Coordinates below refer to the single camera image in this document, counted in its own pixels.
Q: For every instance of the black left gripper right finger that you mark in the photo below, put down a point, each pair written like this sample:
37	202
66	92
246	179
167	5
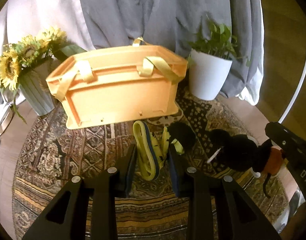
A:
182	182

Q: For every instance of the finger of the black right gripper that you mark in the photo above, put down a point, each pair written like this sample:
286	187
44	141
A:
293	146

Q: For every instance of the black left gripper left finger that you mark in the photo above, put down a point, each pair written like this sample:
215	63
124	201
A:
125	171

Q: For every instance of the black plush toy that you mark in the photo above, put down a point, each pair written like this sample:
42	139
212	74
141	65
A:
239	152

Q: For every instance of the person's right hand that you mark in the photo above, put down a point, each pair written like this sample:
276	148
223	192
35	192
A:
296	227

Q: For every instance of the patterned round rug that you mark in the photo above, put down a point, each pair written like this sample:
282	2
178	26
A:
53	154

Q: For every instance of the orange plastic storage bin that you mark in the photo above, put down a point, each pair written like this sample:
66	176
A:
118	84

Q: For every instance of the white plant pot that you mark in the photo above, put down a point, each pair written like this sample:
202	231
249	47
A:
207	75

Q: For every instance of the grey ribbed vase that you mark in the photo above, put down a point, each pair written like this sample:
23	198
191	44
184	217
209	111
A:
34	88

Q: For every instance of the green potted plant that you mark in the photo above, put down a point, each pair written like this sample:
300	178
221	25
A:
221	42

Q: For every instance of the white lamp base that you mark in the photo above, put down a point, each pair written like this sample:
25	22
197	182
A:
6	115

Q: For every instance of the grey blanket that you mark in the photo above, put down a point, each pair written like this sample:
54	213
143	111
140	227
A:
172	23

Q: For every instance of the sunflower bouquet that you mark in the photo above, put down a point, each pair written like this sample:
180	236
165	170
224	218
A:
31	51

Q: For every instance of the white sheet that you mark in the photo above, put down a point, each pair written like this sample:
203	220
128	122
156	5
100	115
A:
19	18

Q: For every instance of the yellow navy strap toy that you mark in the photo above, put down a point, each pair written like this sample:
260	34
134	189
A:
151	155

